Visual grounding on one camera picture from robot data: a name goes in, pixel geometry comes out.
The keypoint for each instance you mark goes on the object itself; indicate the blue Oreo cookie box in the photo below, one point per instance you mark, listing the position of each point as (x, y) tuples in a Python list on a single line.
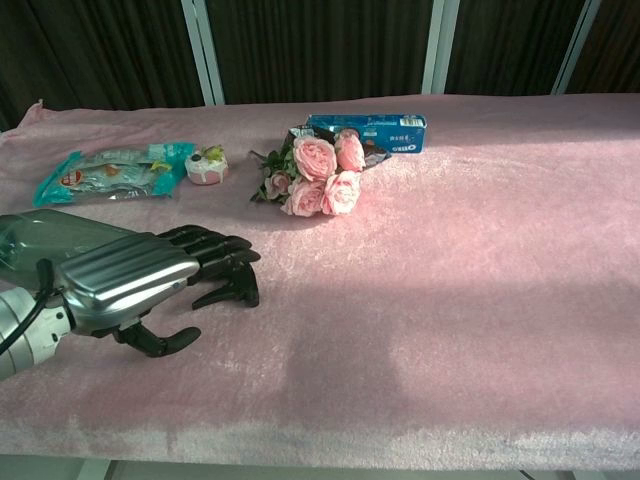
[(380, 127)]

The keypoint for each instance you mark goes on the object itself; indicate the pink plush table cloth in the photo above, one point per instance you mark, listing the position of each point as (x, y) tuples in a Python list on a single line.
[(450, 300)]

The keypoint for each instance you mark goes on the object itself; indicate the teal snack bag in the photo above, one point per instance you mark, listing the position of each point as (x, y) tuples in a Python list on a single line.
[(100, 175)]

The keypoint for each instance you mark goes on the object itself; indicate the white frame post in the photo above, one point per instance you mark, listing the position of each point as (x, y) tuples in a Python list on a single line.
[(202, 60), (575, 50), (440, 50)]

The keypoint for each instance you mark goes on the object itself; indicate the pink rose bouquet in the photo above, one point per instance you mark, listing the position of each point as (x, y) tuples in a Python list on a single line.
[(312, 157)]

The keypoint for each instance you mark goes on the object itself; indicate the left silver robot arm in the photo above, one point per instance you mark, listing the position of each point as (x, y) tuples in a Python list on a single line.
[(25, 340)]

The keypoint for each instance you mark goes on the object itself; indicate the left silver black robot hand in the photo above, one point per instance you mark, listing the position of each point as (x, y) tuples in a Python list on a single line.
[(125, 275)]

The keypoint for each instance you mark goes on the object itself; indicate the dark curtain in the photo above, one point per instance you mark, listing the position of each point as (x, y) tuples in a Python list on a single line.
[(325, 50)]

